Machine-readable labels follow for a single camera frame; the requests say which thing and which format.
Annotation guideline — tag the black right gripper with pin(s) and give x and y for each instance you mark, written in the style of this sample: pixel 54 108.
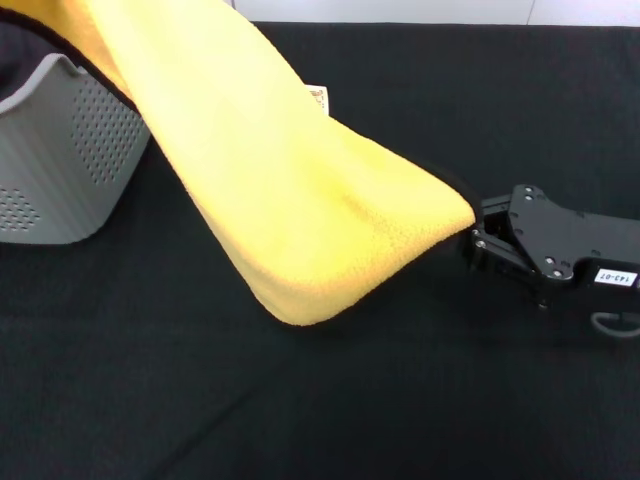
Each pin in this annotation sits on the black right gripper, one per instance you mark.
pixel 575 240

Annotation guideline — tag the grey perforated storage box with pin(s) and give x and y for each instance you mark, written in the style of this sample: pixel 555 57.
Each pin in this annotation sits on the grey perforated storage box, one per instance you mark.
pixel 55 175

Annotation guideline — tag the yellow and grey towel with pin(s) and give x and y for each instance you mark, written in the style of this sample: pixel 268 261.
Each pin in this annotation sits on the yellow and grey towel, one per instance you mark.
pixel 275 175

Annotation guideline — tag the black cloth box liner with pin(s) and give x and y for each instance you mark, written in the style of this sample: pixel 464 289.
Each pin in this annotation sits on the black cloth box liner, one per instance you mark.
pixel 15 60

